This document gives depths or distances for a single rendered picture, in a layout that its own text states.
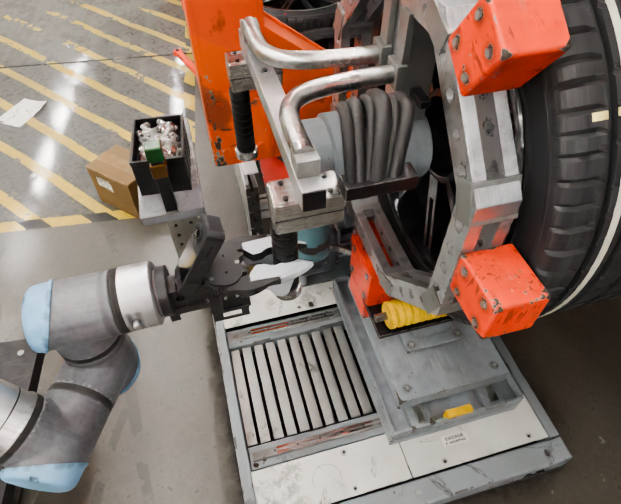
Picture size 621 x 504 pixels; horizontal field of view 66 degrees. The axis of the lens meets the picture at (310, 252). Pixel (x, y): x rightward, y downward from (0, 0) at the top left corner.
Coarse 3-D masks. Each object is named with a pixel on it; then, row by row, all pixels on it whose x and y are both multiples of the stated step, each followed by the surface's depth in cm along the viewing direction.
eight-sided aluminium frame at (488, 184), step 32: (352, 0) 78; (416, 0) 58; (448, 0) 53; (352, 32) 88; (448, 32) 52; (448, 64) 54; (352, 96) 101; (448, 96) 56; (480, 96) 56; (448, 128) 57; (480, 128) 58; (480, 160) 54; (512, 160) 55; (480, 192) 54; (512, 192) 55; (352, 224) 105; (384, 224) 100; (480, 224) 56; (384, 256) 94; (448, 256) 63; (384, 288) 92; (416, 288) 77; (448, 288) 66
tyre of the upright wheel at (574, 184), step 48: (576, 0) 50; (576, 48) 49; (528, 96) 54; (576, 96) 49; (528, 144) 56; (576, 144) 50; (528, 192) 58; (576, 192) 52; (528, 240) 59; (576, 240) 55
